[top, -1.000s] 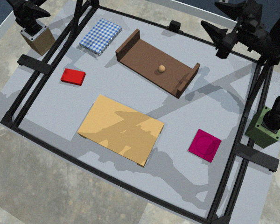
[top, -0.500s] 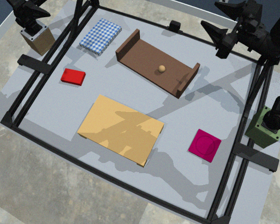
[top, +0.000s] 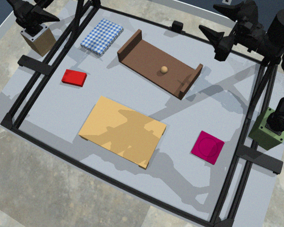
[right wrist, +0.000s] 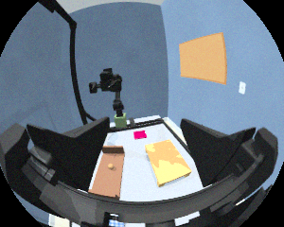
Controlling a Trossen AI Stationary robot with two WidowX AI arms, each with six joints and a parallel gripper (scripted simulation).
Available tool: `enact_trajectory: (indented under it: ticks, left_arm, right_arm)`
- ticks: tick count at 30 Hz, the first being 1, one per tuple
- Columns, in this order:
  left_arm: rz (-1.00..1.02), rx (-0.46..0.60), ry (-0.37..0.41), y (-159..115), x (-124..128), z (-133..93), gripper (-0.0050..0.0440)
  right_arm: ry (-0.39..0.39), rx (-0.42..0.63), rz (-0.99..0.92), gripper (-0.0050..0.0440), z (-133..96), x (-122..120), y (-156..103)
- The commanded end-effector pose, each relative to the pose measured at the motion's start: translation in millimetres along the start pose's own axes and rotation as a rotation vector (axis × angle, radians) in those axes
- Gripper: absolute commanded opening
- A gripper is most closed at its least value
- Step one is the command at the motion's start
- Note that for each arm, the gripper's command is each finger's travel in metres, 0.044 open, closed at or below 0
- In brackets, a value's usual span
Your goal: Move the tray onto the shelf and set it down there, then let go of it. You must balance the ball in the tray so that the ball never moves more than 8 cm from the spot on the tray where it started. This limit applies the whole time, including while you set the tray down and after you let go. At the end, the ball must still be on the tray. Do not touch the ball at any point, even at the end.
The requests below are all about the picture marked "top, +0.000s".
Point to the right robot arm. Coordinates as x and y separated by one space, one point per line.
18 7

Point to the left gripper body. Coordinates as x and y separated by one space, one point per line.
226 43

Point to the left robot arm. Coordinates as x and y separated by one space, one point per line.
271 47

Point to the tan ball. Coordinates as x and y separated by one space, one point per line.
164 69

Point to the red rectangular block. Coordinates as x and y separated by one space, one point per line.
74 78

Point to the tan wooden shelf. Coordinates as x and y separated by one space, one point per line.
123 131

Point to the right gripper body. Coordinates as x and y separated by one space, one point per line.
26 13

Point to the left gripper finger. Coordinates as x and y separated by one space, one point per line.
213 36
229 11

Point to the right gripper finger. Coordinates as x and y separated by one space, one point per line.
42 16

